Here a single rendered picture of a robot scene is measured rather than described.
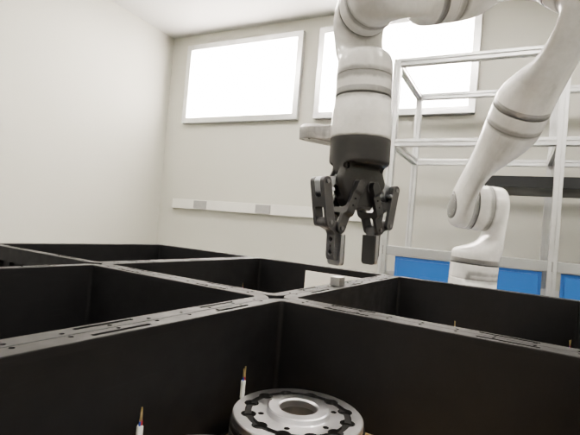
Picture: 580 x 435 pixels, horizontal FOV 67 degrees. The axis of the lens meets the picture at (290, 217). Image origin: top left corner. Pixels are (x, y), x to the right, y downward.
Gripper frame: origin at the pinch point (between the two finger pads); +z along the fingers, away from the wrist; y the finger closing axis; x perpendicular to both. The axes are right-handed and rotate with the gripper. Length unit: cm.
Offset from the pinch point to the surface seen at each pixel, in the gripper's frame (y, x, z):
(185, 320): -26.1, -8.3, 4.3
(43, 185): 17, 339, -17
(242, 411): -21.8, -10.3, 11.1
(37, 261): -28.7, 39.4, 5.3
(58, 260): -26.7, 34.4, 4.6
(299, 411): -17.1, -11.5, 11.7
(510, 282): 184, 66, 21
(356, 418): -14.7, -15.3, 11.3
